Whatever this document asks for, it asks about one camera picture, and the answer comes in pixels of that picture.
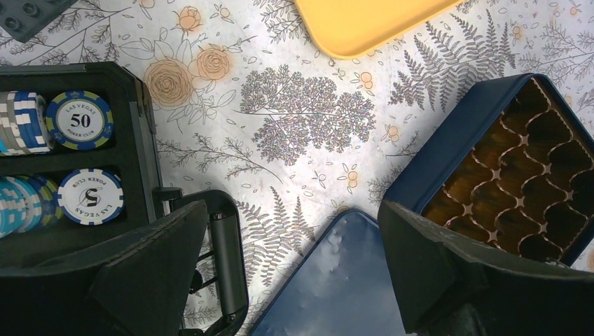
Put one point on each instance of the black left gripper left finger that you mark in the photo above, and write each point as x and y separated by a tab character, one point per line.
113	279

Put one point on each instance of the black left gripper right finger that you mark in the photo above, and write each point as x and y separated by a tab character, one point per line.
448	284

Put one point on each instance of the blue tin with brown insert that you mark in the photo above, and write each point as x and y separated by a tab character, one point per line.
510	167

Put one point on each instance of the white blue poker chip 5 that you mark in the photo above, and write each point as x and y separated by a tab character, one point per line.
91	196

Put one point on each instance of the blue tin lid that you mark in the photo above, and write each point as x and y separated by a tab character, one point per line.
342	287

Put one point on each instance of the black poker chip case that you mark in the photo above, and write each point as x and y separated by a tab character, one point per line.
217	302

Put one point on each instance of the blue poker chip 50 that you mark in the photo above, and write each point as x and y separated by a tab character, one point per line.
79	120

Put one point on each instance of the floral table cloth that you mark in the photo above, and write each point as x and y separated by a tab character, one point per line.
245	102

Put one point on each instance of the yellow plastic tray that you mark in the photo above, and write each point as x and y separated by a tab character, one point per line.
348	29

